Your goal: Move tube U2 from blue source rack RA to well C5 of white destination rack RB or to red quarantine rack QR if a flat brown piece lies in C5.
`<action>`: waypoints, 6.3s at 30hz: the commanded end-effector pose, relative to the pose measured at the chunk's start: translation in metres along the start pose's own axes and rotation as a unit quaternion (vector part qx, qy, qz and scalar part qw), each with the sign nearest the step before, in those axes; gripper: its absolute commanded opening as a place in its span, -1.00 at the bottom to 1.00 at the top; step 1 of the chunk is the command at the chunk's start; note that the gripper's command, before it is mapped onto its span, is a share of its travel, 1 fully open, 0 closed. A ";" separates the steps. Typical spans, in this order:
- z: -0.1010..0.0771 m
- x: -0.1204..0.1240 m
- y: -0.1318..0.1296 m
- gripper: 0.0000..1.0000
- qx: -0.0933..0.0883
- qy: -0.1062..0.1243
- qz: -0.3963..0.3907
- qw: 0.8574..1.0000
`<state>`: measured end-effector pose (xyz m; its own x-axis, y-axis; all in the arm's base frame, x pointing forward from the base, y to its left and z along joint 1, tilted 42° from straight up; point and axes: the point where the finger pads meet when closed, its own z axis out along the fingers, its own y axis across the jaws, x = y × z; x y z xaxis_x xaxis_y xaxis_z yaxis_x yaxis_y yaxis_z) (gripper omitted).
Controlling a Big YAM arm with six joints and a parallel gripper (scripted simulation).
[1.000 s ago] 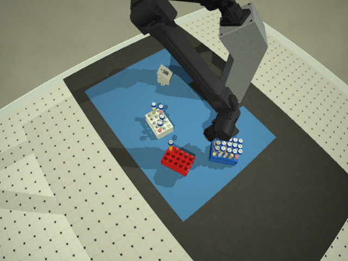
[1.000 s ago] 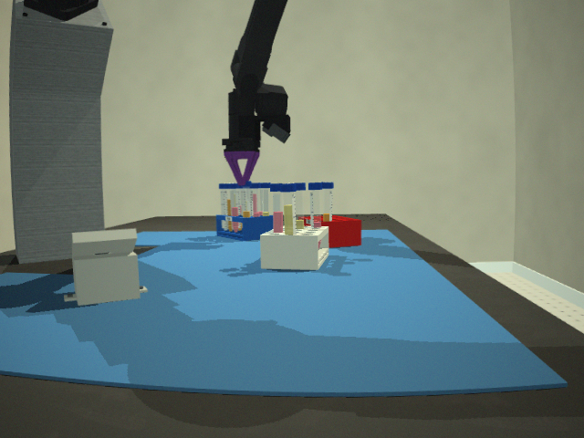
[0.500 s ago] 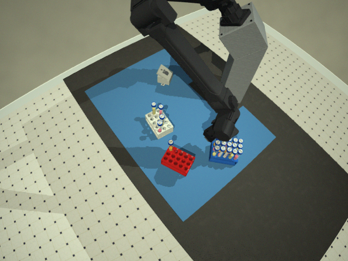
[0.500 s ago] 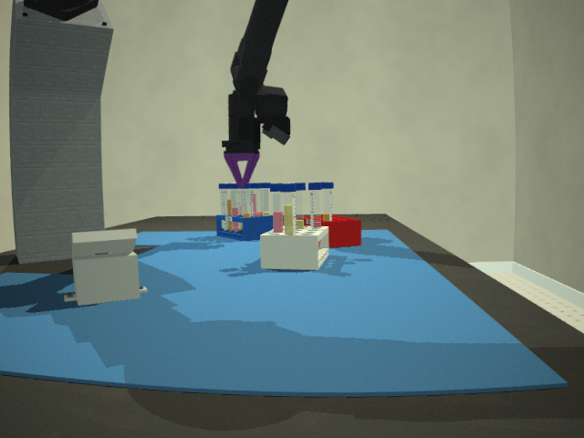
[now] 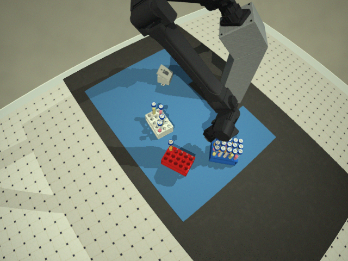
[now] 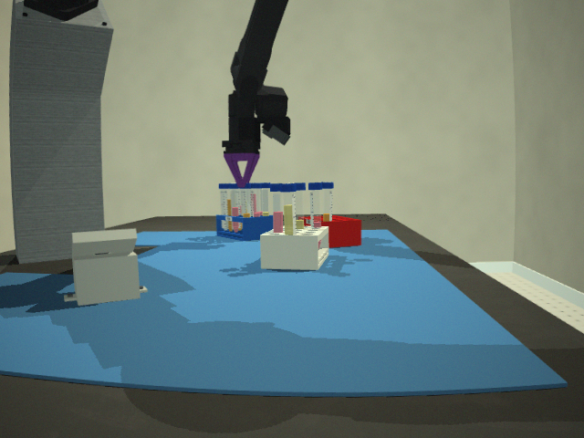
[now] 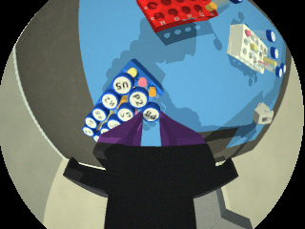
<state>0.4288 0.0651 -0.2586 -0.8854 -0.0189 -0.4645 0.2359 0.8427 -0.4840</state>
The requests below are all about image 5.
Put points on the white tube rack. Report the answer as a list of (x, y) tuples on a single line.
[(152, 120)]

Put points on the blue bench mat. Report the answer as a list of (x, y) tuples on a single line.
[(123, 100)]

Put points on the test tube with blue cap and pink liquid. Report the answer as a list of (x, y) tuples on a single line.
[(160, 109)]

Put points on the blue test tube rack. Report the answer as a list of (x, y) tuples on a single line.
[(221, 159)]

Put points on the red tube rack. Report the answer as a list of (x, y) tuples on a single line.
[(178, 160)]

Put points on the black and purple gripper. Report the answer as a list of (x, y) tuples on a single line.
[(235, 132)]

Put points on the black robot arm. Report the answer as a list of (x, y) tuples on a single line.
[(156, 19)]

